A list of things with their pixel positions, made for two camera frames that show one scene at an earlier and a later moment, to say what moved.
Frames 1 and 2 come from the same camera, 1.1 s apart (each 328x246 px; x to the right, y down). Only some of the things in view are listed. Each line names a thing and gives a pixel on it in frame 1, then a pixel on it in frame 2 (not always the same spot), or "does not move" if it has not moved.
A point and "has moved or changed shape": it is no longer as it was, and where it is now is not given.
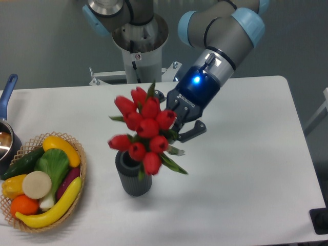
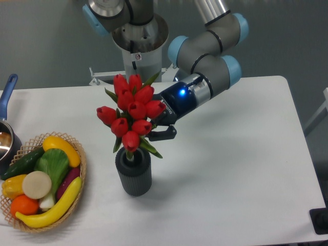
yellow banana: (59, 210) does not move
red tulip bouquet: (150, 135) has moved or changed shape
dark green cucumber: (26, 164) does not move
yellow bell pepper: (52, 142) does not move
